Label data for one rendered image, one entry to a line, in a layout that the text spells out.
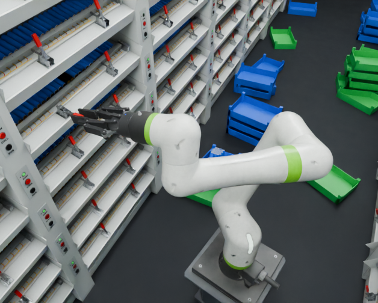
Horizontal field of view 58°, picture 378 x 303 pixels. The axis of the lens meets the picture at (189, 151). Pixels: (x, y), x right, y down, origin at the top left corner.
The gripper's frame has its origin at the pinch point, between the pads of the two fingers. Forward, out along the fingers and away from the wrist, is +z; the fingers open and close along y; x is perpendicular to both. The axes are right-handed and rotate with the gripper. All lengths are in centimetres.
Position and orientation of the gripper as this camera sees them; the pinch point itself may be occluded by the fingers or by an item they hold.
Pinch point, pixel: (83, 116)
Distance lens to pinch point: 111.0
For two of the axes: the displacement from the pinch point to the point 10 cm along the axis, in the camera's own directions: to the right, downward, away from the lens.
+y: 4.4, -6.5, 6.2
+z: -8.8, -1.8, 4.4
